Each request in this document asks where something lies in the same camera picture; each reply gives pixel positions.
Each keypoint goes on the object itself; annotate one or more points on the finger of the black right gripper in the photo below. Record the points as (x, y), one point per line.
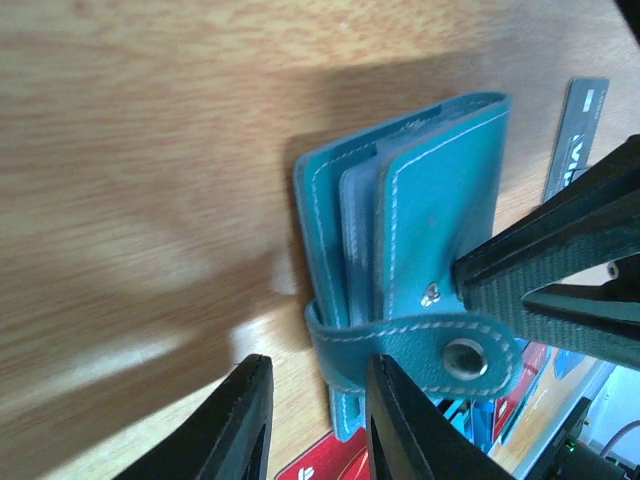
(567, 274)

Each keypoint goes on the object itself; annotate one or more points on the red VIP card in pile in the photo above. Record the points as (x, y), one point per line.
(330, 459)

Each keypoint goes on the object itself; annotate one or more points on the teal leather card holder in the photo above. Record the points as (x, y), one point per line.
(384, 214)

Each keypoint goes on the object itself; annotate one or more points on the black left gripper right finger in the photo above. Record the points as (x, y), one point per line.
(409, 438)

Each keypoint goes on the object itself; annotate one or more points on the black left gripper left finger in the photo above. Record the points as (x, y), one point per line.
(228, 435)

